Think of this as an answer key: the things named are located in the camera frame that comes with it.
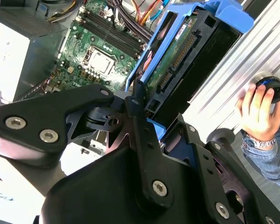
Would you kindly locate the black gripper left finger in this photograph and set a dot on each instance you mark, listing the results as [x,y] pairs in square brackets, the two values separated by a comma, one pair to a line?
[37,116]

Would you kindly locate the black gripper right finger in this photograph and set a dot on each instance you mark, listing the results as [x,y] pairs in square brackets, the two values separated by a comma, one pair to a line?
[224,182]

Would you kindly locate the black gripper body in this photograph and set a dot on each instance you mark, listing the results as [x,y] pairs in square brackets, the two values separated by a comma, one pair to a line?
[95,198]

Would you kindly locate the hard disk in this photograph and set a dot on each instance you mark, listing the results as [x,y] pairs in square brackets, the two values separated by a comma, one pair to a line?
[200,58]

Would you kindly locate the person hand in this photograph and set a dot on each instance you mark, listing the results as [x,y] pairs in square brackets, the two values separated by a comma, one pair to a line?
[259,116]

